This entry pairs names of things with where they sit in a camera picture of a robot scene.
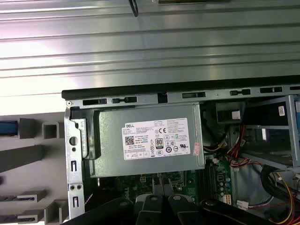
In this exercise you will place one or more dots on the green motherboard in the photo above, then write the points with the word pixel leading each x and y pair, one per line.
pixel 191 187

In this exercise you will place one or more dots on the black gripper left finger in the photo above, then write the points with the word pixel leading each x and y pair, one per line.
pixel 150 211

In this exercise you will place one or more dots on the black PC case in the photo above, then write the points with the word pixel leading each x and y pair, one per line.
pixel 79 150

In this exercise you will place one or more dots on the grey parts rack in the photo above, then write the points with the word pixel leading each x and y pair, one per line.
pixel 28 182

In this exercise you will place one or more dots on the black RAM slot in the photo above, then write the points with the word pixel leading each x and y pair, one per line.
pixel 203 182
pixel 212 182

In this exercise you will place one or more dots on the metal drive cage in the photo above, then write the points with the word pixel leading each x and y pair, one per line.
pixel 294 131

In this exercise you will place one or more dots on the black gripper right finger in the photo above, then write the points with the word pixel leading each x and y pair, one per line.
pixel 182 211

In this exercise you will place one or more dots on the hard disk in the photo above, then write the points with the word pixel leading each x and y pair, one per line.
pixel 8 129

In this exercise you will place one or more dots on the grey power supply unit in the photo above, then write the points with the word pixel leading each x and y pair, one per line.
pixel 112 159

